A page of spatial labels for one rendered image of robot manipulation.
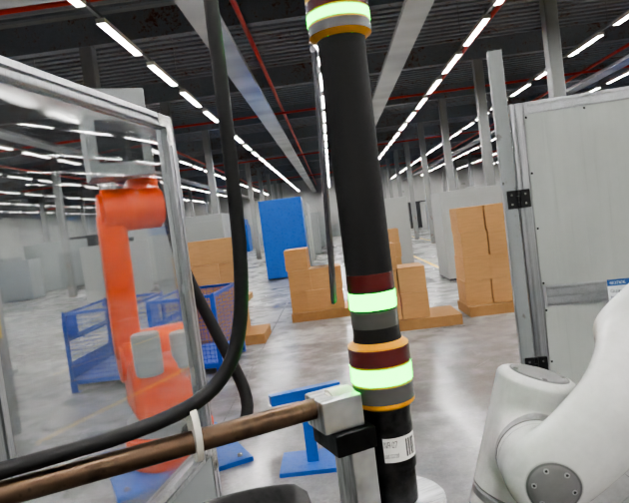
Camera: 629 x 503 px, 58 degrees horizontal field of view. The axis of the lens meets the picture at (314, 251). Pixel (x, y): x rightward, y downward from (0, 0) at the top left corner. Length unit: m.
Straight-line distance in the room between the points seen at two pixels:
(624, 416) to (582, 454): 0.05
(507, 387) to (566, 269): 1.65
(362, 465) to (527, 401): 0.26
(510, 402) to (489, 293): 8.07
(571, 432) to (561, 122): 1.79
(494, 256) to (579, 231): 6.43
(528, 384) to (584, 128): 1.73
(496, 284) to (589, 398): 8.16
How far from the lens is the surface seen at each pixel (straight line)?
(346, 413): 0.39
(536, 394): 0.62
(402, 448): 0.41
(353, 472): 0.40
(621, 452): 0.58
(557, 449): 0.56
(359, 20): 0.40
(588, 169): 2.27
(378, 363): 0.39
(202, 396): 0.36
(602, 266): 2.29
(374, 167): 0.39
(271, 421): 0.38
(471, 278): 8.59
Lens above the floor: 1.66
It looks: 3 degrees down
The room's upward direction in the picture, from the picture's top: 7 degrees counter-clockwise
